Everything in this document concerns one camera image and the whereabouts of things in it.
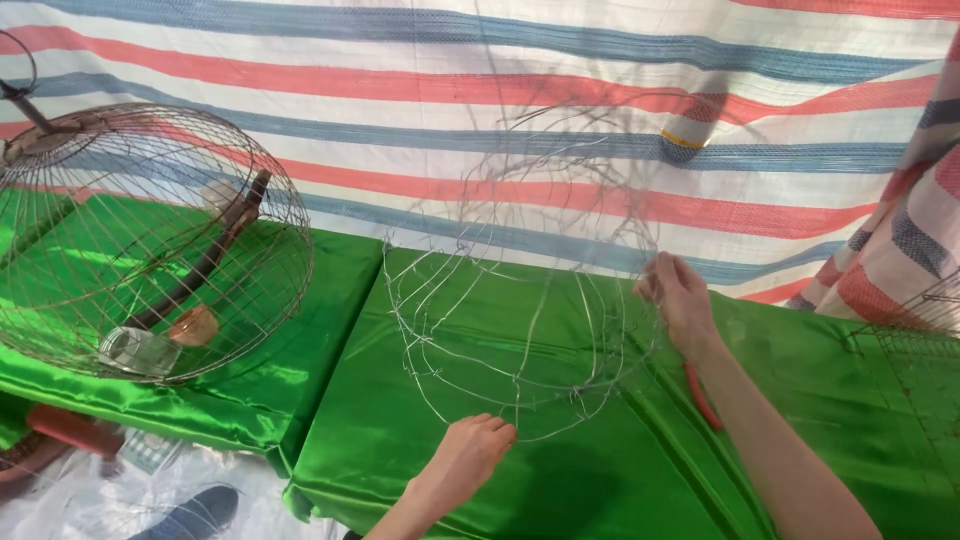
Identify person's right hand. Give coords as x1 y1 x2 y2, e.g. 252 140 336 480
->
633 251 726 360

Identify person's left hand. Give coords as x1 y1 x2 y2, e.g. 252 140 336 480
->
407 412 519 513

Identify unfinished wire cage frame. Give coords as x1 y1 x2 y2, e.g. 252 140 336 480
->
381 97 725 444

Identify green satin table cloth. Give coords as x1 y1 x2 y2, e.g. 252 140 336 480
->
0 187 385 478
282 246 960 540

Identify white tube with yellow band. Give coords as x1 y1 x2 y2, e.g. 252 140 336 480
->
660 71 730 151

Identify striped red blue tarp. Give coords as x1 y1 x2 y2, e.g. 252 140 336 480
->
0 0 960 331

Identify dark blue shoe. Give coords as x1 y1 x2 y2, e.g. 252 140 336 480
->
126 485 241 540

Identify orange plastic feeder cup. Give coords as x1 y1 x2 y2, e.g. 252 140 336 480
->
168 304 220 348

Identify brown wooden perch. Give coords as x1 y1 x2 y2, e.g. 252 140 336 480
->
123 168 273 331

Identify clear plastic floor sheet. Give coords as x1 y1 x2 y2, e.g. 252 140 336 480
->
0 431 350 540

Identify white plastic feeder cup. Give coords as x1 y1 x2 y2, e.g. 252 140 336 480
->
199 178 241 213

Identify clear plastic feeder cup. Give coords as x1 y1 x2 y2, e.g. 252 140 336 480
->
99 325 183 378

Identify red plastic stool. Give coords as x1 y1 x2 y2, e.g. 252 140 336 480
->
26 405 126 460

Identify red handled pliers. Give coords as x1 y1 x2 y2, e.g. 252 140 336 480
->
683 363 726 433

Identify square wire mesh cage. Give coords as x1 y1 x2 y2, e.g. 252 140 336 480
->
843 270 960 421

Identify round wire bird cage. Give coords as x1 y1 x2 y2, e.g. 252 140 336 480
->
0 30 315 386

